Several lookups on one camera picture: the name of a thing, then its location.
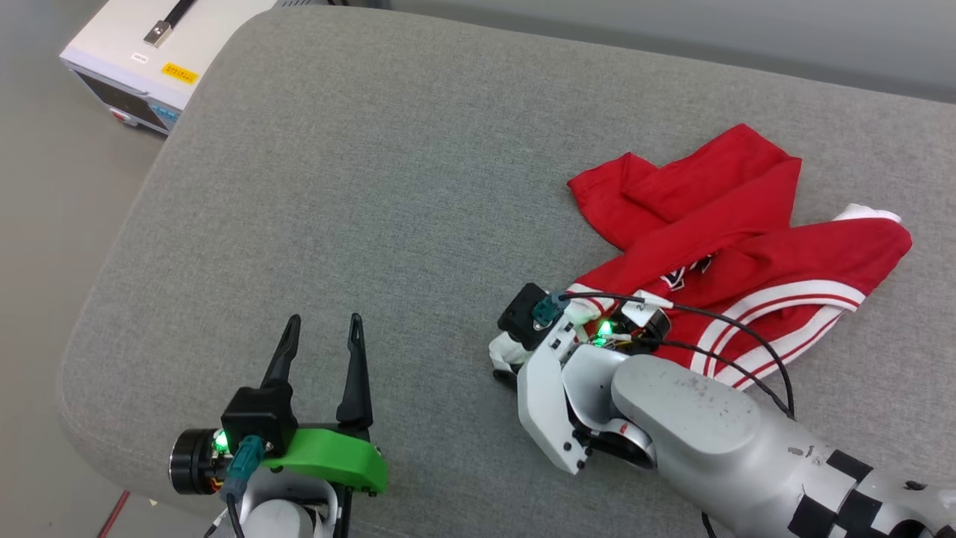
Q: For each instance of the white partition screen with post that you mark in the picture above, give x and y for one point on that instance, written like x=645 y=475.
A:
x=747 y=30

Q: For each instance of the white power supply box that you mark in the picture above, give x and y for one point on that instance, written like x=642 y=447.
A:
x=112 y=56

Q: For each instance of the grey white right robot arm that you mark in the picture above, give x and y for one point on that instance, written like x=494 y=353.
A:
x=709 y=426

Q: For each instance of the grey fabric sofa cushion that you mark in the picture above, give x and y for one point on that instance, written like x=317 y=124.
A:
x=336 y=187

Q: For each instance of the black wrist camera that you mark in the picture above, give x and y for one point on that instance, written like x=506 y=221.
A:
x=523 y=314
x=258 y=411

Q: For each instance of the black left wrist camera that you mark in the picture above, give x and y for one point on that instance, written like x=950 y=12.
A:
x=258 y=411

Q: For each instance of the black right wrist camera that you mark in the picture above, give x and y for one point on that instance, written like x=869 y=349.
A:
x=523 y=314

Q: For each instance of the red white basketball jersey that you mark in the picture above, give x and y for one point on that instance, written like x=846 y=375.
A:
x=709 y=224

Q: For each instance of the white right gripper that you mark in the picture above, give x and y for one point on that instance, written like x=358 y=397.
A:
x=545 y=403

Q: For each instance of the thin red strip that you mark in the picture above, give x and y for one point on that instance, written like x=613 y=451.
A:
x=112 y=515

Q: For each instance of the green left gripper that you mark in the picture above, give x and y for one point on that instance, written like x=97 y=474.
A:
x=336 y=452

